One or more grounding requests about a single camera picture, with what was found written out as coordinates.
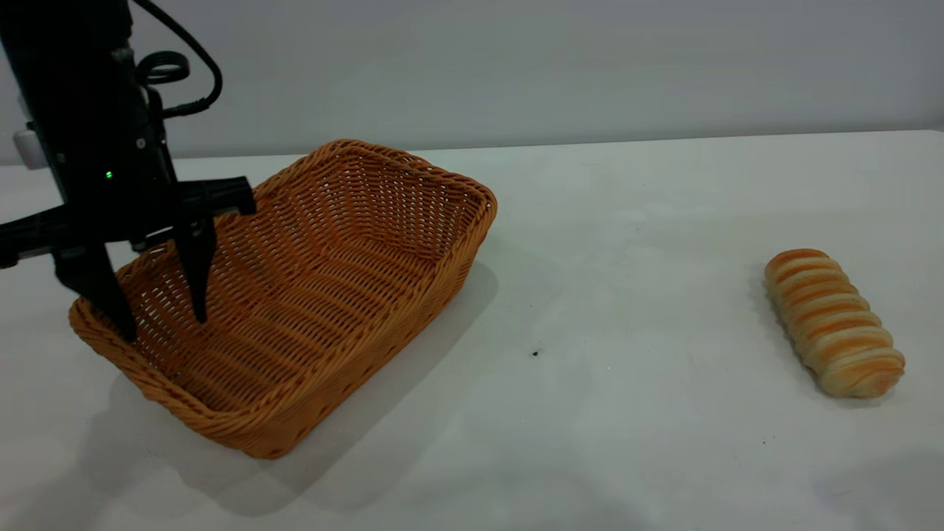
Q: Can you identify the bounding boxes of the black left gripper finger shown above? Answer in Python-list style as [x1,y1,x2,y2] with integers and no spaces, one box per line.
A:
[53,243,139,341]
[173,218,218,324]

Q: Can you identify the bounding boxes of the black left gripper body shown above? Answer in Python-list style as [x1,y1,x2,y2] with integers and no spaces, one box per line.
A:
[0,44,257,268]

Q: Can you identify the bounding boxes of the orange woven wicker basket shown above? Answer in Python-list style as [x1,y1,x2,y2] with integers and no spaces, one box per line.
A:
[69,139,499,459]

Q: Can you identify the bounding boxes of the striped orange cream bread roll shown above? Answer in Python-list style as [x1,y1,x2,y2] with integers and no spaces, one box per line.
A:
[764,249,906,400]

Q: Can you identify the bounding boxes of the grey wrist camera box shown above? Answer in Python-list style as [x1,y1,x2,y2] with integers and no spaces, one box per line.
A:
[13,129,49,170]

